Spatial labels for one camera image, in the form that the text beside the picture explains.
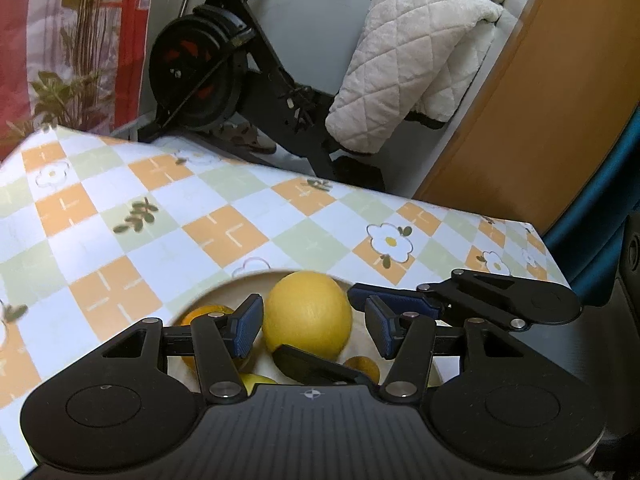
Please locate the black exercise bike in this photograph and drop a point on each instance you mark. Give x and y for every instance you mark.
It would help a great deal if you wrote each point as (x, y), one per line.
(200, 60)

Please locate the small brown longan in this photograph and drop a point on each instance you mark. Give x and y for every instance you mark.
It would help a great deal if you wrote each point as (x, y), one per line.
(362, 366)

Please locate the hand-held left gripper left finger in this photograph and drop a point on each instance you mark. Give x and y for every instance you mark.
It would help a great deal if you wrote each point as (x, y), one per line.
(247, 327)

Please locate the teal curtain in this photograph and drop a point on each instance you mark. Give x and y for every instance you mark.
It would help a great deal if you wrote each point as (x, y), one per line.
(600, 210)

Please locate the white quilted coat black trim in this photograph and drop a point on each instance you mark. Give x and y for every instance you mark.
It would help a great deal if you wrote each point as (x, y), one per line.
(410, 60)

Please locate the yellow lemon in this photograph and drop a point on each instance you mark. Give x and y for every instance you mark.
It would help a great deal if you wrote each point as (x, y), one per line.
(305, 315)
(255, 381)

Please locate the brown patterned slipper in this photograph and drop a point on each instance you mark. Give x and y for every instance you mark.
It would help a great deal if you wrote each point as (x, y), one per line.
(245, 137)

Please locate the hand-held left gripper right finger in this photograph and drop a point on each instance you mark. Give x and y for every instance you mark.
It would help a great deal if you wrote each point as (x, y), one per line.
(380, 330)

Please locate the red printed backdrop cloth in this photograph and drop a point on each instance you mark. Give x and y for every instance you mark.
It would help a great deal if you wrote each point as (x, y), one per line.
(50, 35)

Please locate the beige round plate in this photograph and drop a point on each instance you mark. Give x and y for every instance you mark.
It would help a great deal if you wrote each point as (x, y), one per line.
(357, 332)

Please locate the dark green-orange tangerine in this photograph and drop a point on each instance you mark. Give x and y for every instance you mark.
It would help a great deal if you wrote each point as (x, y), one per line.
(200, 317)

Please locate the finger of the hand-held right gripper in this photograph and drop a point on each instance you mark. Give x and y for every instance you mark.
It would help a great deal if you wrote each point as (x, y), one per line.
(320, 367)
(410, 300)

